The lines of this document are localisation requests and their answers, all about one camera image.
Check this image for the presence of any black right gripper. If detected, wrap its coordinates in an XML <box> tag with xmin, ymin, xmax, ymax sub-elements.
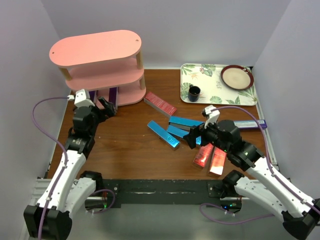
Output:
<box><xmin>183</xmin><ymin>116</ymin><xmax>230</xmax><ymax>153</ymax></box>

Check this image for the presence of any silver purple toothpaste box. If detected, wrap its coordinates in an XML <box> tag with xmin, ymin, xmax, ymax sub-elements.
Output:
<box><xmin>108</xmin><ymin>87</ymin><xmax>118</xmax><ymax>110</ymax></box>

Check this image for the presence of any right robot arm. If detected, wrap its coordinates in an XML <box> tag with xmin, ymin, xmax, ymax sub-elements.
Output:
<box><xmin>183</xmin><ymin>120</ymin><xmax>320</xmax><ymax>240</ymax></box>

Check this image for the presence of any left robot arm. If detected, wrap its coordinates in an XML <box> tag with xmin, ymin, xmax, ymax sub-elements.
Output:
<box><xmin>23</xmin><ymin>94</ymin><xmax>117</xmax><ymax>240</ymax></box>

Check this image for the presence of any red toothpaste box near shelf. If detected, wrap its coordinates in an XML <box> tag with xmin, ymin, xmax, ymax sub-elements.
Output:
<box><xmin>143</xmin><ymin>91</ymin><xmax>177</xmax><ymax>118</ymax></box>

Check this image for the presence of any pink three-tier shelf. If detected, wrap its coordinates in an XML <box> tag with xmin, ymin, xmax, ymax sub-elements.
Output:
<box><xmin>49</xmin><ymin>29</ymin><xmax>146</xmax><ymax>106</ymax></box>

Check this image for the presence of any blue toothpaste box rear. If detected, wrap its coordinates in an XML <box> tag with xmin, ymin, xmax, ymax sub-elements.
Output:
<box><xmin>168</xmin><ymin>116</ymin><xmax>204</xmax><ymax>131</ymax></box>

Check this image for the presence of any blue toothpaste box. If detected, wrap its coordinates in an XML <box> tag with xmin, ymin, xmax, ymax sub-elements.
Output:
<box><xmin>147</xmin><ymin>120</ymin><xmax>180</xmax><ymax>150</ymax></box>
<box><xmin>168</xmin><ymin>116</ymin><xmax>204</xmax><ymax>131</ymax></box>
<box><xmin>166</xmin><ymin>125</ymin><xmax>189</xmax><ymax>141</ymax></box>

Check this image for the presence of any blue toothpaste box middle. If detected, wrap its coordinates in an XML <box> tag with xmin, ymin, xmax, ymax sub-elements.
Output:
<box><xmin>166</xmin><ymin>125</ymin><xmax>189</xmax><ymax>141</ymax></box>

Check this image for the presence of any red toothpaste box left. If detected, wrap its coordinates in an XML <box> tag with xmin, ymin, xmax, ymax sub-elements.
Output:
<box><xmin>192</xmin><ymin>144</ymin><xmax>214</xmax><ymax>169</ymax></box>

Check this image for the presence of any red toothpaste box right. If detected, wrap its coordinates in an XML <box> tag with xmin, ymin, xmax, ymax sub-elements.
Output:
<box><xmin>207</xmin><ymin>147</ymin><xmax>227</xmax><ymax>176</ymax></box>

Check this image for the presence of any blue toothpaste box front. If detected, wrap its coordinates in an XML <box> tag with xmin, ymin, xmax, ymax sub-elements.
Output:
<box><xmin>147</xmin><ymin>120</ymin><xmax>180</xmax><ymax>150</ymax></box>

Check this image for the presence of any dark blue mug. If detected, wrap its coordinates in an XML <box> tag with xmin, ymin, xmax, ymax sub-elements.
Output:
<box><xmin>187</xmin><ymin>84</ymin><xmax>201</xmax><ymax>103</ymax></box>

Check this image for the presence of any floral serving tray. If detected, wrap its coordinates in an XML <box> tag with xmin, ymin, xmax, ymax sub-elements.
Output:
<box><xmin>180</xmin><ymin>63</ymin><xmax>258</xmax><ymax>106</ymax></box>

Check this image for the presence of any red rimmed beige plate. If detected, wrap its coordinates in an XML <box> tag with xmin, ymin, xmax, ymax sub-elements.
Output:
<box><xmin>220</xmin><ymin>65</ymin><xmax>254</xmax><ymax>91</ymax></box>

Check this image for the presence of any black base mat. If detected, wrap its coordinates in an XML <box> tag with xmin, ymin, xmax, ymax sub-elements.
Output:
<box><xmin>84</xmin><ymin>178</ymin><xmax>253</xmax><ymax>209</ymax></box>

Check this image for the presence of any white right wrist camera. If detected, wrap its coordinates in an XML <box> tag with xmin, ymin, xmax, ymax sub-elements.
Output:
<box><xmin>202</xmin><ymin>105</ymin><xmax>220</xmax><ymax>129</ymax></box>

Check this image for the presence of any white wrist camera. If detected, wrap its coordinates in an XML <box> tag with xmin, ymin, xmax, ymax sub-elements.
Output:
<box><xmin>74</xmin><ymin>89</ymin><xmax>94</xmax><ymax>108</ymax></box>
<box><xmin>202</xmin><ymin>105</ymin><xmax>220</xmax><ymax>129</ymax></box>

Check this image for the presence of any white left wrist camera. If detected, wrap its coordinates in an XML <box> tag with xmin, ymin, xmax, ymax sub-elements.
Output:
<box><xmin>74</xmin><ymin>89</ymin><xmax>94</xmax><ymax>108</ymax></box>

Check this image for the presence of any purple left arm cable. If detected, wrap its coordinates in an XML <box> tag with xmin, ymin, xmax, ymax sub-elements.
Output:
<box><xmin>31</xmin><ymin>96</ymin><xmax>76</xmax><ymax>240</ymax></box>

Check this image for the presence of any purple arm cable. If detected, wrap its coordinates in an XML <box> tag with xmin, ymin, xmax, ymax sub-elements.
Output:
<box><xmin>212</xmin><ymin>105</ymin><xmax>320</xmax><ymax>213</ymax></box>
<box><xmin>31</xmin><ymin>96</ymin><xmax>76</xmax><ymax>240</ymax></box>

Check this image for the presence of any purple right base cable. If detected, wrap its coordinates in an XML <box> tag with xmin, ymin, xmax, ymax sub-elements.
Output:
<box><xmin>199</xmin><ymin>202</ymin><xmax>276</xmax><ymax>225</ymax></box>

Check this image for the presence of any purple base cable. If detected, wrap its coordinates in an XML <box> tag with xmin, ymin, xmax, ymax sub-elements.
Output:
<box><xmin>199</xmin><ymin>202</ymin><xmax>276</xmax><ymax>225</ymax></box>
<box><xmin>86</xmin><ymin>188</ymin><xmax>116</xmax><ymax>215</ymax></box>

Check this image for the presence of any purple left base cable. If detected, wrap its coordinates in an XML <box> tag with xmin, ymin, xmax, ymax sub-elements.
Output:
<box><xmin>86</xmin><ymin>188</ymin><xmax>116</xmax><ymax>215</ymax></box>

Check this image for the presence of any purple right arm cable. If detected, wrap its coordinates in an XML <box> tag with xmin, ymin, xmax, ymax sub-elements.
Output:
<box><xmin>212</xmin><ymin>105</ymin><xmax>320</xmax><ymax>213</ymax></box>

